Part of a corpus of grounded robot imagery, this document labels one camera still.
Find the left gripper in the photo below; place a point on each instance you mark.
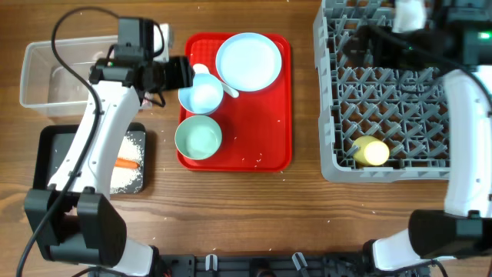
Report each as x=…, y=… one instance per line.
x=181, y=77

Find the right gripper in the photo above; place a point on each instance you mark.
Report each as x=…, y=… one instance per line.
x=386, y=59

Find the white plastic spoon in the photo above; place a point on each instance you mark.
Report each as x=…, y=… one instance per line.
x=203, y=69

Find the light blue bowl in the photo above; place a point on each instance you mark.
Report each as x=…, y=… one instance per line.
x=204, y=97

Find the green bowl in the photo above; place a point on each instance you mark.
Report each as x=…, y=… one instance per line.
x=198, y=137

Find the light blue plate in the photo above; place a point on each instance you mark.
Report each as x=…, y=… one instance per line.
x=248, y=62

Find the yellow plastic cup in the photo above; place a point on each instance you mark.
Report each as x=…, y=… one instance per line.
x=370, y=151

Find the orange carrot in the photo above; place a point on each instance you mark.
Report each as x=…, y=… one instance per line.
x=126, y=164

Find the white rice pile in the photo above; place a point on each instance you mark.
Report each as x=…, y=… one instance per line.
x=128, y=181

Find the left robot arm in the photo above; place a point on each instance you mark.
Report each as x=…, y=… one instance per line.
x=71, y=216

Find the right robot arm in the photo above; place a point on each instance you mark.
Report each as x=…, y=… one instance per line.
x=455, y=37

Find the grey dishwasher rack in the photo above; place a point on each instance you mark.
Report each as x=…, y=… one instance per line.
x=402, y=109

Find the black waste tray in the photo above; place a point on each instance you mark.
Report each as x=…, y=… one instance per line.
x=54, y=143

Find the red serving tray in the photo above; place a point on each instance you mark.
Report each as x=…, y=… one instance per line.
x=256, y=126

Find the clear plastic bin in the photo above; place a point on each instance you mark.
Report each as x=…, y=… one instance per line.
x=47, y=87

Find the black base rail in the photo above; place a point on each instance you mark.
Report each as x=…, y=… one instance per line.
x=297, y=265

